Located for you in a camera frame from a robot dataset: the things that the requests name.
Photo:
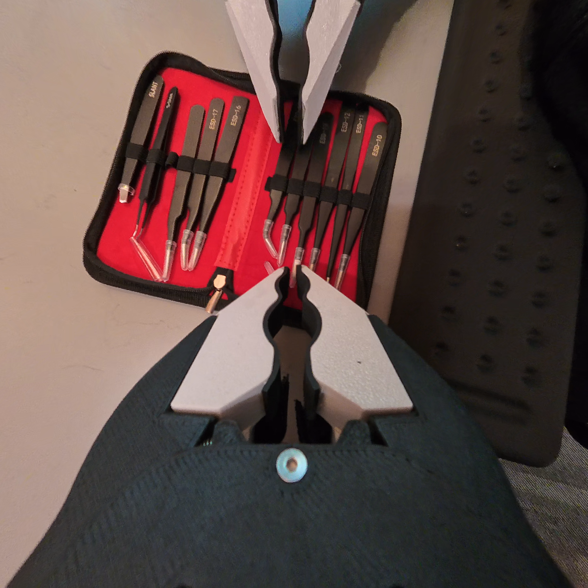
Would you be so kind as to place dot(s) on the clear tweezers tip cap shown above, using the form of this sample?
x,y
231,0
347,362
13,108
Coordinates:
x,y
269,268

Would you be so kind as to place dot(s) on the long clear tip sleeve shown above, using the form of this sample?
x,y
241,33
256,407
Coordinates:
x,y
147,253

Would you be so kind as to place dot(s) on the black perforated wrist rest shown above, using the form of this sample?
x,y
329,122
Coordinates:
x,y
496,230

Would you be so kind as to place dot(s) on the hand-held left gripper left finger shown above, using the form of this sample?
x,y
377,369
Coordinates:
x,y
220,367

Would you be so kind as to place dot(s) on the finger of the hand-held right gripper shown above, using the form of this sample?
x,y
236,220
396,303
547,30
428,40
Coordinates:
x,y
262,46
331,37

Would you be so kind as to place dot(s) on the black red tweezers case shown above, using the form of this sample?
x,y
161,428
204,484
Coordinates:
x,y
243,202

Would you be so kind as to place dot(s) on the set of black tweezers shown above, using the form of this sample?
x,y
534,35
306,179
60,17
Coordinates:
x,y
213,147

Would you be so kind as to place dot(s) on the black needle-tip tweezers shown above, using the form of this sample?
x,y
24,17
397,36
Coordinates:
x,y
154,156

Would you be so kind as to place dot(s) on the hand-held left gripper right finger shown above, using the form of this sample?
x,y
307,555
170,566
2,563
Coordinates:
x,y
363,367

